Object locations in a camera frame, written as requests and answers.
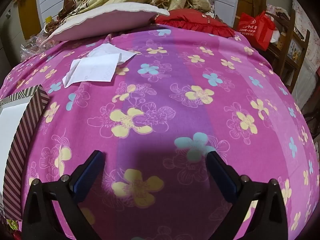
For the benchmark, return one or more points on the white paper tissue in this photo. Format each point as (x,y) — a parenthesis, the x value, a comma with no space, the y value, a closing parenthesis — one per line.
(92,70)
(107,50)

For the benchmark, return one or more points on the striped cardboard box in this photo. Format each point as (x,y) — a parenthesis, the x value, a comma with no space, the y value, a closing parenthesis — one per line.
(27,130)

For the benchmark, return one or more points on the pink floral bedsheet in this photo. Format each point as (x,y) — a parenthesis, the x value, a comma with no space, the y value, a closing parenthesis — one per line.
(175,105)

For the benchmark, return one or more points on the red frilled cushion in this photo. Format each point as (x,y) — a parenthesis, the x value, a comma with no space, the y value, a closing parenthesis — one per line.
(195,20)

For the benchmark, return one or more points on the wooden chair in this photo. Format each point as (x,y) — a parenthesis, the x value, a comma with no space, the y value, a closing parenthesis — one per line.
(285,62)

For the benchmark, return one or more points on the red shopping bag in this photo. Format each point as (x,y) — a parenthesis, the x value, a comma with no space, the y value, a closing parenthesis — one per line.
(255,30)

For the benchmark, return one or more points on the clear plastic bags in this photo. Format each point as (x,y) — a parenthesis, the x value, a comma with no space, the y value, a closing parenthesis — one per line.
(35,42)

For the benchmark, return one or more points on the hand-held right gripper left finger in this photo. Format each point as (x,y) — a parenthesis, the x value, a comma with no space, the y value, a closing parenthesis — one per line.
(87,177)

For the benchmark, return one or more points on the white pillow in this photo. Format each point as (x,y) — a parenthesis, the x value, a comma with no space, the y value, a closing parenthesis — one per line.
(105,20)

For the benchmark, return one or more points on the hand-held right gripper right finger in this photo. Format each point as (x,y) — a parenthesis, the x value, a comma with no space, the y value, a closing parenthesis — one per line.
(222,180)

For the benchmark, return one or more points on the yellow green small ornament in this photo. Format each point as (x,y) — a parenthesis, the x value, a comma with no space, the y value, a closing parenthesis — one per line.
(11,223)

